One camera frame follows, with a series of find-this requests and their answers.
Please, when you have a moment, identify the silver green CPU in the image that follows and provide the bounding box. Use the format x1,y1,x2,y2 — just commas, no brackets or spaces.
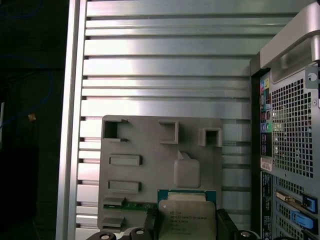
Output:
156,189,217,237

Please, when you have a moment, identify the green RAM stick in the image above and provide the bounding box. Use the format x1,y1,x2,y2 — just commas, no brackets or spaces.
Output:
103,201,159,211

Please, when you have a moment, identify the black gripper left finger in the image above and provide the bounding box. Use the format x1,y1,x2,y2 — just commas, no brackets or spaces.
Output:
87,207,161,240

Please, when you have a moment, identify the black open PC case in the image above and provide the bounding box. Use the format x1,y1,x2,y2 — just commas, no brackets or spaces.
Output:
249,0,320,240

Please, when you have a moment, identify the blue cable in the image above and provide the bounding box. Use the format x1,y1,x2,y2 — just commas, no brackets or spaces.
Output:
0,56,55,131

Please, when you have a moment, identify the blue slot clip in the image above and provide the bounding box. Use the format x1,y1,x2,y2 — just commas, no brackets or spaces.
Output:
301,192,315,210
291,209,315,231

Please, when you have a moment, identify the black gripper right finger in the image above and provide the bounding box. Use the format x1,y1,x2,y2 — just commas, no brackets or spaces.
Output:
215,207,262,240

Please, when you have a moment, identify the silver case handle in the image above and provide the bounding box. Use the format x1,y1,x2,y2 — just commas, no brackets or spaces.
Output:
259,0,320,85

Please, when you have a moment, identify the grey parts rack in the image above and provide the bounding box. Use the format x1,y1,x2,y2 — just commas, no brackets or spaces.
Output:
99,114,224,232

